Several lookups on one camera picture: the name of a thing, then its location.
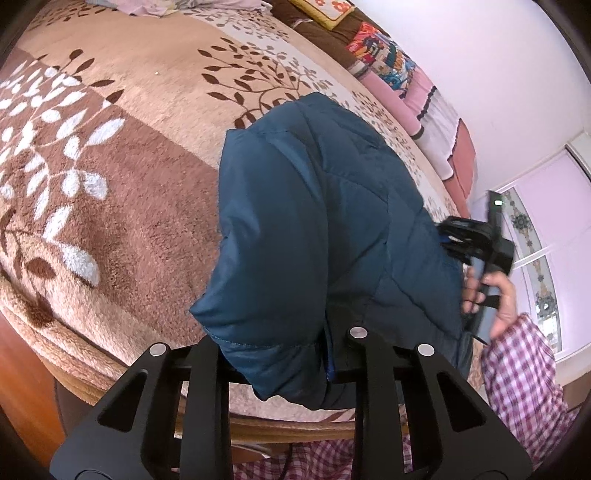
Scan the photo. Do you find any colourful printed cushion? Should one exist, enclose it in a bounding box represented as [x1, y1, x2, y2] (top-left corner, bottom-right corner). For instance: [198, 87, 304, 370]
[345, 22, 419, 100]

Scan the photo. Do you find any person's right forearm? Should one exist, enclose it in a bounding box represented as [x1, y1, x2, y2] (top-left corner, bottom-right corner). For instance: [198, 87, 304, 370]
[479, 312, 580, 469]

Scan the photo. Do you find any person's right hand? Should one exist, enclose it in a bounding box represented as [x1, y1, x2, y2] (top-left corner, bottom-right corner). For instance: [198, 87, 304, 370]
[461, 267, 518, 341]

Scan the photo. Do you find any dark teal quilted jacket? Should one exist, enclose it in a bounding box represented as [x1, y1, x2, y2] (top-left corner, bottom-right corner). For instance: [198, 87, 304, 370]
[189, 91, 475, 412]

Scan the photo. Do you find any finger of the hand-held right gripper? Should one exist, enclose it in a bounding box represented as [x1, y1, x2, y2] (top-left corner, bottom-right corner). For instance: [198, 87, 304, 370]
[436, 216, 491, 267]

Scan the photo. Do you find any white striped cloth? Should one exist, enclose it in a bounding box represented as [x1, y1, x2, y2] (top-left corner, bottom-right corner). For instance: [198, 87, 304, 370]
[413, 85, 464, 182]

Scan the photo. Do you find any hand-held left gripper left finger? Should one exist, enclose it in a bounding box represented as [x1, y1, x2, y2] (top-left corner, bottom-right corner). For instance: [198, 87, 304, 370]
[49, 342, 232, 480]

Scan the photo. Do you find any beige leaf patterned blanket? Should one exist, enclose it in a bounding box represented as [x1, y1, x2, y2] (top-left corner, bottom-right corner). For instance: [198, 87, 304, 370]
[0, 0, 472, 418]

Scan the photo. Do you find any yellow flowered cushion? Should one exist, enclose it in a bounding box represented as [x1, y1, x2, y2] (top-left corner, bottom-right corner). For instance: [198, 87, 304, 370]
[288, 0, 357, 31]

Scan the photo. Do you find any light floral pillow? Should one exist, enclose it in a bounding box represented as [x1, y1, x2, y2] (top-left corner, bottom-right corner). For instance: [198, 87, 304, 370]
[85, 0, 274, 18]

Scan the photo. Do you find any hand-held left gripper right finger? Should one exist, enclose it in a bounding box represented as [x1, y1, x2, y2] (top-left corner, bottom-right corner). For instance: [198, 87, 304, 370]
[324, 326, 533, 480]

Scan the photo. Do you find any wooden bed frame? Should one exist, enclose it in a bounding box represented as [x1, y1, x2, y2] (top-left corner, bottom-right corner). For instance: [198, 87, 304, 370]
[44, 364, 416, 457]

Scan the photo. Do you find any window with patterned frame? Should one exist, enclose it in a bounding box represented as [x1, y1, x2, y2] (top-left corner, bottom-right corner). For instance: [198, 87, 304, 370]
[487, 141, 591, 363]

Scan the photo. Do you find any brown cushion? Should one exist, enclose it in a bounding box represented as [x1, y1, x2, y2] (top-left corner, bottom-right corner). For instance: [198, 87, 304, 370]
[270, 0, 375, 65]

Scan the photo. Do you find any pink plaid clothing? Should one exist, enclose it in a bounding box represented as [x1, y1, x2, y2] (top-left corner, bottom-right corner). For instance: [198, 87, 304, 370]
[231, 436, 414, 480]

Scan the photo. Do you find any pink cushion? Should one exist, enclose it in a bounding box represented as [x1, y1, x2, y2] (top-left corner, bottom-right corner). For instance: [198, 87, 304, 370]
[362, 69, 477, 206]

